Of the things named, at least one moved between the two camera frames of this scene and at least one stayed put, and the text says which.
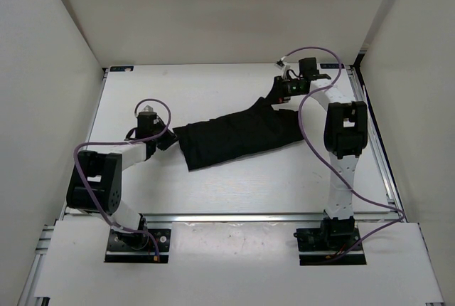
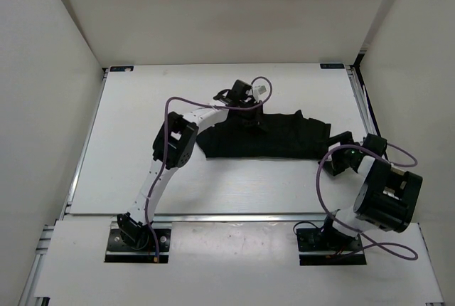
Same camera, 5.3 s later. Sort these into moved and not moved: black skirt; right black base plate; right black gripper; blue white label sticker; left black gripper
Moved: right black gripper; black skirt; left black gripper
Not moved: right black base plate; blue white label sticker
